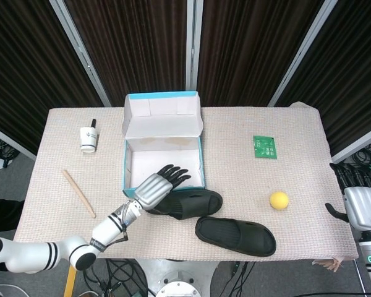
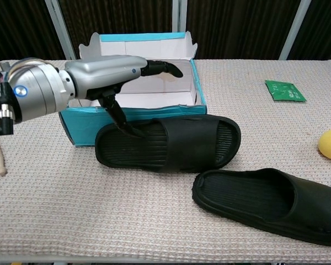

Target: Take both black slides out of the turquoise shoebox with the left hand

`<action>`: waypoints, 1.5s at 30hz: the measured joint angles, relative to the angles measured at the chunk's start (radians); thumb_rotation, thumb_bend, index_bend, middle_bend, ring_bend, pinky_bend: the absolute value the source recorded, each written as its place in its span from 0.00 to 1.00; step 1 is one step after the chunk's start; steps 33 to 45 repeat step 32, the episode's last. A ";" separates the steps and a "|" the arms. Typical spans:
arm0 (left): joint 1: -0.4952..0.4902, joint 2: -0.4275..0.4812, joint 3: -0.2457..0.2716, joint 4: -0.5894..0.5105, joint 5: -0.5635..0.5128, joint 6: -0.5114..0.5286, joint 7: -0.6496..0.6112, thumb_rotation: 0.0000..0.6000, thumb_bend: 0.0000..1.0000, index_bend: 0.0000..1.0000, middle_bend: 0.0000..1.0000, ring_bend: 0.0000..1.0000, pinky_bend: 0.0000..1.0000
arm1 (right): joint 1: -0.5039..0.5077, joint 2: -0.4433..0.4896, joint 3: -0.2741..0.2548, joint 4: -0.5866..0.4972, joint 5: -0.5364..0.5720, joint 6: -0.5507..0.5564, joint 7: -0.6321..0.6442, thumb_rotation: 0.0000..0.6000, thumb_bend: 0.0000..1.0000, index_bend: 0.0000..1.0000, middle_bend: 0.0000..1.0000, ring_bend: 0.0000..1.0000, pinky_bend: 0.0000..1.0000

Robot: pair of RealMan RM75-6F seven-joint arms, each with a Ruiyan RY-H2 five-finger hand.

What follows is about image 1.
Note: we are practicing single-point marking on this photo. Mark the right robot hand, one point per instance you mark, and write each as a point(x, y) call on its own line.
point(363, 208)

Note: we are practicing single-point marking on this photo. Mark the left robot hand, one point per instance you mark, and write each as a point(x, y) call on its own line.
point(151, 191)

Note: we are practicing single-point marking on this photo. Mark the black rubber slipper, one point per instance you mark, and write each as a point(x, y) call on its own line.
point(188, 204)
point(235, 236)

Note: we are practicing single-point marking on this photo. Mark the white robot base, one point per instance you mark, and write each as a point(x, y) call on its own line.
point(179, 278)

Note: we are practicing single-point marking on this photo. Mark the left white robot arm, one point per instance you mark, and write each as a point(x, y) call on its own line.
point(34, 253)

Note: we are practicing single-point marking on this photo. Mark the blue cardboard shoe box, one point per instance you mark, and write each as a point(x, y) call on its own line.
point(160, 123)

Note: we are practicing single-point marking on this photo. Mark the wooden clothespins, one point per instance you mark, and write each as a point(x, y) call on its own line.
point(327, 265)

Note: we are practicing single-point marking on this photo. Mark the wooden stick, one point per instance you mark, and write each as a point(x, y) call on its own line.
point(78, 193)

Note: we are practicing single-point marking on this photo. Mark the yellow ball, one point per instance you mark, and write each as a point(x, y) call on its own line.
point(279, 201)

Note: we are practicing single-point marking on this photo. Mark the small black marker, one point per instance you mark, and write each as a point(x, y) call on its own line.
point(93, 123)

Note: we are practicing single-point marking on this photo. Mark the beige waffle tablecloth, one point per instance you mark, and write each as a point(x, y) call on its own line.
point(266, 229)

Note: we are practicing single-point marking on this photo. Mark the green circuit board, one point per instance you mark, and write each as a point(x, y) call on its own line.
point(265, 147)

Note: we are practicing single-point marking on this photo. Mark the dark trouser leg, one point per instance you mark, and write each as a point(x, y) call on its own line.
point(4, 215)

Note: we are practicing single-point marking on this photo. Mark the grey partition frame post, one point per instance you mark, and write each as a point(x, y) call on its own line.
point(300, 55)
point(83, 55)
point(194, 46)

